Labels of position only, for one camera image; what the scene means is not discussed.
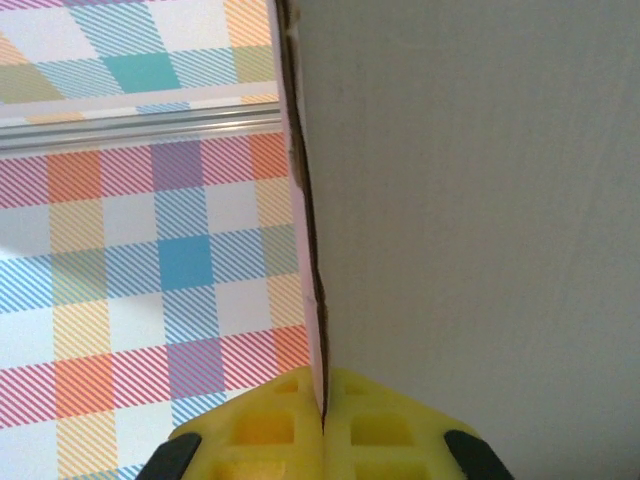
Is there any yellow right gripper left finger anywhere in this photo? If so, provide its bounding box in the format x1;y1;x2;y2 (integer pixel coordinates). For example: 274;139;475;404
144;367;325;480

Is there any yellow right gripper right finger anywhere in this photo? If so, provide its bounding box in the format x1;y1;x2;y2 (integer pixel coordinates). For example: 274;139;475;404
322;367;516;480

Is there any pink paper box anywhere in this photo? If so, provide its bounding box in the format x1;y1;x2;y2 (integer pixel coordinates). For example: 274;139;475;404
269;0;640;480

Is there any aluminium corner post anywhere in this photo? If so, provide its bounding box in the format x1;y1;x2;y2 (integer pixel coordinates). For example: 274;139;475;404
0;104;284;151

